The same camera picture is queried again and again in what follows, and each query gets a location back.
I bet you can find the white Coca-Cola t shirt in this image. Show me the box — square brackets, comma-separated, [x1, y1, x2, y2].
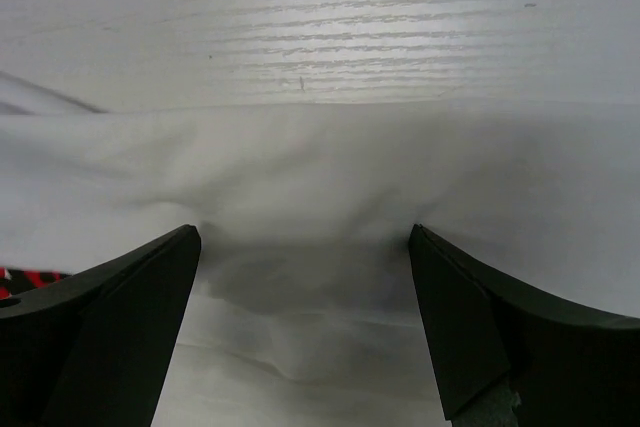
[1, 76, 639, 426]

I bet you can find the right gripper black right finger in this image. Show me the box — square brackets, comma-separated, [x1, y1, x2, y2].
[408, 225, 639, 426]

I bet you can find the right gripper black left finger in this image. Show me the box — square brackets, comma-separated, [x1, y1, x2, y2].
[1, 225, 201, 427]

